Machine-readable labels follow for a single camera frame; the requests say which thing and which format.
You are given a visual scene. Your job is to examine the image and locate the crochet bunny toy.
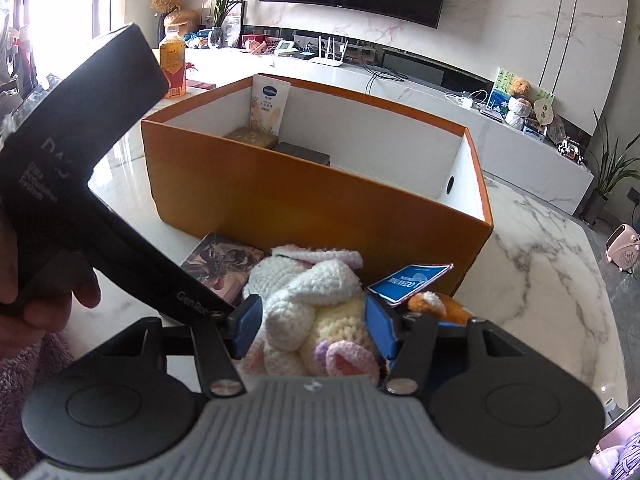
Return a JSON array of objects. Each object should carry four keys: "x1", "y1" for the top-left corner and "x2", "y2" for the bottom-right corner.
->
[{"x1": 240, "y1": 245, "x2": 381, "y2": 384}]

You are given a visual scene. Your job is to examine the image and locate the black square box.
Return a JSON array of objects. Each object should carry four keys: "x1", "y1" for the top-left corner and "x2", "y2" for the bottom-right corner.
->
[{"x1": 273, "y1": 142, "x2": 331, "y2": 166}]

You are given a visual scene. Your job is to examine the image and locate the brown jewellery box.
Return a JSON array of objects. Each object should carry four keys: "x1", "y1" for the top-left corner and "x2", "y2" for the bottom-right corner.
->
[{"x1": 224, "y1": 127, "x2": 279, "y2": 150}]

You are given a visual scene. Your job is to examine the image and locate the white peach pattern pouch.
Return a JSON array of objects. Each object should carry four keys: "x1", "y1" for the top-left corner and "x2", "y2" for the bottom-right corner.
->
[{"x1": 250, "y1": 75, "x2": 291, "y2": 136}]

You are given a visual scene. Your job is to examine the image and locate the person's left hand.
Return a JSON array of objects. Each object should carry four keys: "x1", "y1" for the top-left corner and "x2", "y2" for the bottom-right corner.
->
[{"x1": 1, "y1": 214, "x2": 101, "y2": 359}]

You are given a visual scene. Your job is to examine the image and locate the brown plush toy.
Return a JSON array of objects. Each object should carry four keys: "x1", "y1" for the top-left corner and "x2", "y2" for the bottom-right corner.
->
[{"x1": 408, "y1": 290, "x2": 473, "y2": 326}]

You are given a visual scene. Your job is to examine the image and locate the blue card packet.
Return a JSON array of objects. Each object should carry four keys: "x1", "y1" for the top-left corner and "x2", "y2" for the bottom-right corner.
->
[{"x1": 367, "y1": 263, "x2": 454, "y2": 306}]

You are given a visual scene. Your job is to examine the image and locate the dark floral booklet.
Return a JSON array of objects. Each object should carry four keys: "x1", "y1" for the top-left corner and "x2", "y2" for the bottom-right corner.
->
[{"x1": 180, "y1": 233, "x2": 265, "y2": 306}]

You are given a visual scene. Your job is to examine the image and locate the orange cardboard storage box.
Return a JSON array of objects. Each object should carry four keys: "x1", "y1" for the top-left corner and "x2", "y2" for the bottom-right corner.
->
[{"x1": 141, "y1": 79, "x2": 494, "y2": 295}]

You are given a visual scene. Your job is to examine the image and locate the dark red gift box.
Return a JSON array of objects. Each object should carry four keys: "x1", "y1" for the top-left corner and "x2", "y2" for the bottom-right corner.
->
[{"x1": 186, "y1": 79, "x2": 216, "y2": 91}]

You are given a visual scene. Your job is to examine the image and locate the yellow red drink carton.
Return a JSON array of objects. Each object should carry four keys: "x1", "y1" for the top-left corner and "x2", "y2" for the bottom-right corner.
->
[{"x1": 158, "y1": 25, "x2": 186, "y2": 99}]

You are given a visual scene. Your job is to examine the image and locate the dried flowers in vase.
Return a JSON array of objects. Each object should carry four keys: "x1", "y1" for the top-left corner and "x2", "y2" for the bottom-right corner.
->
[{"x1": 150, "y1": 0, "x2": 200, "y2": 40}]

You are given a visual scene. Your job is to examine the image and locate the pink space heater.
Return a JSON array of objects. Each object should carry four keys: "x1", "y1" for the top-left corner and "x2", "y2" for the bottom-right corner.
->
[{"x1": 604, "y1": 223, "x2": 640, "y2": 274}]

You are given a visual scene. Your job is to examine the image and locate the teddy bear in pot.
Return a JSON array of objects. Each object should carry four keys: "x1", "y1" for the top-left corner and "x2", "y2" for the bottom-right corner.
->
[{"x1": 504, "y1": 77, "x2": 532, "y2": 130}]

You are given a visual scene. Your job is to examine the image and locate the potted green plant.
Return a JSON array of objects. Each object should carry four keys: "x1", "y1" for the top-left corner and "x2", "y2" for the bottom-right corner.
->
[{"x1": 582, "y1": 110, "x2": 639, "y2": 226}]

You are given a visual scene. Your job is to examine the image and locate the white wifi router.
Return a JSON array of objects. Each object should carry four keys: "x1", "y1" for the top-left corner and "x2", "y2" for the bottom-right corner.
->
[{"x1": 310, "y1": 37, "x2": 348, "y2": 67}]

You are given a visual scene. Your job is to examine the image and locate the black hanging cable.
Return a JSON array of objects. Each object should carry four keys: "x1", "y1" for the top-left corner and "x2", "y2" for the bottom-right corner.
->
[{"x1": 364, "y1": 60, "x2": 409, "y2": 96}]

